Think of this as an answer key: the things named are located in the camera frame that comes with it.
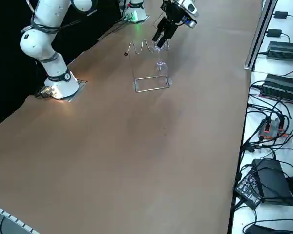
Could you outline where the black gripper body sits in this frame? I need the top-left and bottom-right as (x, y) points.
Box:
(162, 0), (186, 25)

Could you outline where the clear glass goblet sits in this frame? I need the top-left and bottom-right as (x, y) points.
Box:
(153, 43), (169, 79)

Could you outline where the large grey power supply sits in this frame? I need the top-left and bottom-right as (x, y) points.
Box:
(259, 72), (293, 106)
(267, 40), (293, 63)

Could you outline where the orange grey hub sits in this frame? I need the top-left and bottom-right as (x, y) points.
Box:
(258, 117), (291, 140)

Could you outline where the black labelled power adapter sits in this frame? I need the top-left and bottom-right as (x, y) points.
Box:
(233, 167), (262, 210)

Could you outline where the black box device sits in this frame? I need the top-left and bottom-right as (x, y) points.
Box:
(251, 158), (293, 208)

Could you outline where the black power brick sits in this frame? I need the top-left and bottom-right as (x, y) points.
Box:
(246, 223), (281, 234)

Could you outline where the silver wire goblet holder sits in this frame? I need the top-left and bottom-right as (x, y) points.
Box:
(123, 39), (173, 93)

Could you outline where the aluminium frame post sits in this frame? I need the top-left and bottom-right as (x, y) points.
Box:
(243, 0), (279, 72)

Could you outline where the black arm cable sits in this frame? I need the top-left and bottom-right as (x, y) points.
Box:
(21, 19), (84, 34)

